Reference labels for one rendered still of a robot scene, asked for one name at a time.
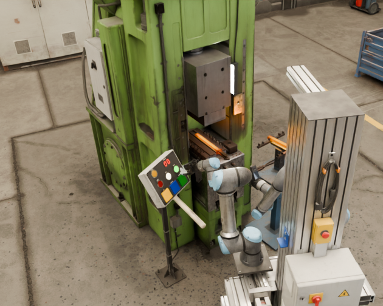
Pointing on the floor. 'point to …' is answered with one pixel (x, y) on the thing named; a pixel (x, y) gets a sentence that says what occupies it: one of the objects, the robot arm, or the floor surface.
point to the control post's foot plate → (163, 274)
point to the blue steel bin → (378, 54)
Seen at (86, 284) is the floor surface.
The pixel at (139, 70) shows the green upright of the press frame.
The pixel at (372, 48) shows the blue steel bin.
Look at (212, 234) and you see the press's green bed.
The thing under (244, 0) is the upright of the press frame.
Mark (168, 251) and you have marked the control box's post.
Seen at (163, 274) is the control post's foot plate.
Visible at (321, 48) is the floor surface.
